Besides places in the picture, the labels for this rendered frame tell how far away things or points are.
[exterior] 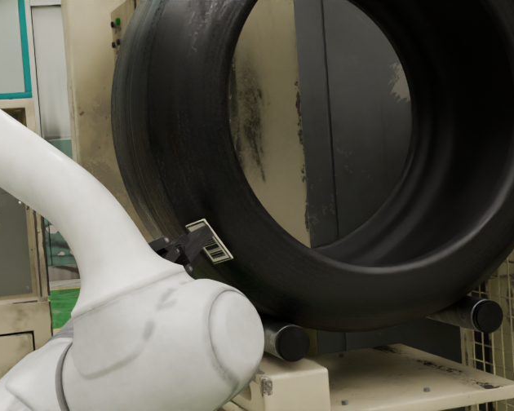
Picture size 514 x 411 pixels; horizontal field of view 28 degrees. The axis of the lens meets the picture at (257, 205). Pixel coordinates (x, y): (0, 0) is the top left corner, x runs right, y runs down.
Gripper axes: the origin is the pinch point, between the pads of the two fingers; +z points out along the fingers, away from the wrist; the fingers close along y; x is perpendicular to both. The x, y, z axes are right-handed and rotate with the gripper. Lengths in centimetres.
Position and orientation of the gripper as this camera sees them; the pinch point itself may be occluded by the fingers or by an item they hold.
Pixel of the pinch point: (190, 246)
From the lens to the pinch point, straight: 120.1
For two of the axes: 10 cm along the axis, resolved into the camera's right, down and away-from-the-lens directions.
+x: 7.7, -3.7, -5.2
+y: 5.3, 8.2, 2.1
